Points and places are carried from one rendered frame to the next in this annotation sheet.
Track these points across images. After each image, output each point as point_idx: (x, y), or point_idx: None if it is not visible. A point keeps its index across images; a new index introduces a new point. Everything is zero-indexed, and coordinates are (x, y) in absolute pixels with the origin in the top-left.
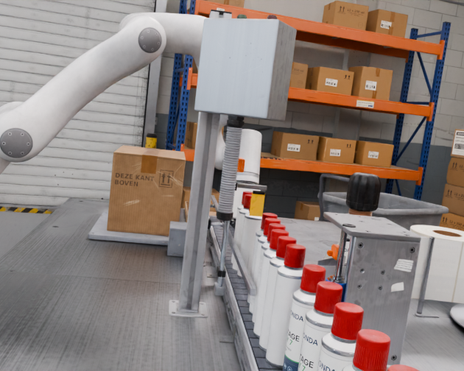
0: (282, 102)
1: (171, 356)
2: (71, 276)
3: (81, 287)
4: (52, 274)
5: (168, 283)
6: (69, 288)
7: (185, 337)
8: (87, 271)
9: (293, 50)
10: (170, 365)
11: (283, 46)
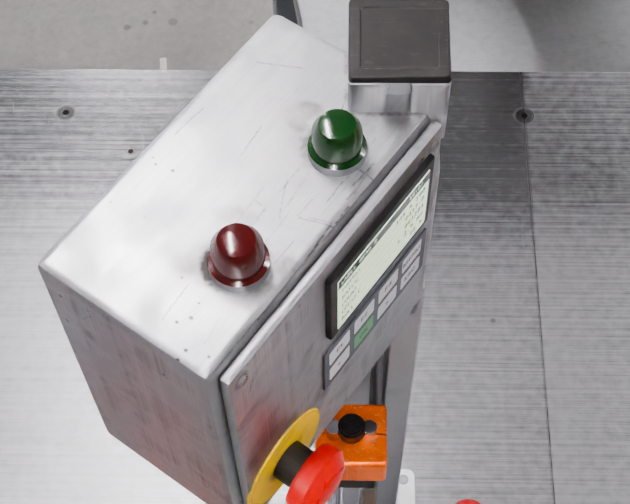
0: (187, 473)
1: (110, 474)
2: (528, 234)
3: (456, 267)
4: (531, 195)
5: (552, 468)
6: (445, 244)
7: (200, 503)
8: (574, 263)
9: (201, 415)
10: (74, 471)
11: (105, 348)
